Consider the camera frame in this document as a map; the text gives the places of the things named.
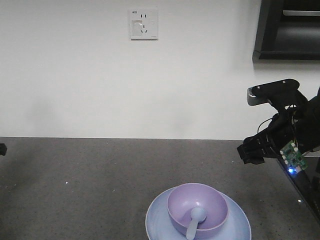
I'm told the green circuit board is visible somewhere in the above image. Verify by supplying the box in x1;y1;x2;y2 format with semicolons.
279;140;308;175

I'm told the light blue plastic spoon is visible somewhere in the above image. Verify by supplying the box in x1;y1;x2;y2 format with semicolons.
186;207;207;240

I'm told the white wall power socket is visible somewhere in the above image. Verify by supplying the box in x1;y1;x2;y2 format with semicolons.
127;8;159;40

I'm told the purple plastic bowl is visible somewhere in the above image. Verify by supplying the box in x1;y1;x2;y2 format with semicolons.
167;183;229;240

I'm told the light blue plastic plate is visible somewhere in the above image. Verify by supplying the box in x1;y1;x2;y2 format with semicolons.
145;187;252;240

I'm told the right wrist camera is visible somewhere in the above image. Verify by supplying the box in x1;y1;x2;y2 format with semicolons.
246;78;308;113

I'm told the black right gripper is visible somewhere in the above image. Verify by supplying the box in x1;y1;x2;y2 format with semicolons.
236;114;295;165

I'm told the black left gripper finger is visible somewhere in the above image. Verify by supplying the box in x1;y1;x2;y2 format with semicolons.
0;143;7;156

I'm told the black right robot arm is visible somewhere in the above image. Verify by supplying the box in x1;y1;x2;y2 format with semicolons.
237;89;320;164

